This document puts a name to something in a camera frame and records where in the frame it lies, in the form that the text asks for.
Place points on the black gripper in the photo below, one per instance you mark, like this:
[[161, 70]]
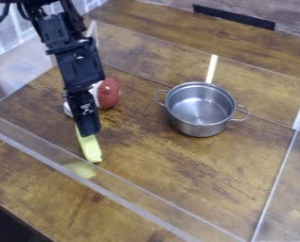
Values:
[[81, 69]]

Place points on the toy mushroom brown cap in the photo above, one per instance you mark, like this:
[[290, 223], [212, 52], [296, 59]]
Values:
[[106, 93]]

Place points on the clear acrylic triangle stand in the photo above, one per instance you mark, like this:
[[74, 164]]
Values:
[[92, 32]]

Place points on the black strip on table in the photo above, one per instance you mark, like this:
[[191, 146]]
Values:
[[235, 17]]

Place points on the clear acrylic front barrier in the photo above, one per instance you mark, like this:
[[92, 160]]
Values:
[[177, 220]]

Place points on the green handled metal spoon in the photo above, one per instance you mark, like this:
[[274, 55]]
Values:
[[90, 147]]

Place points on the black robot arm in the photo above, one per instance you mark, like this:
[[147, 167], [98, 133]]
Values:
[[60, 27]]

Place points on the small steel pot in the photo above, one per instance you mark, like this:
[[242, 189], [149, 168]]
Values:
[[201, 108]]

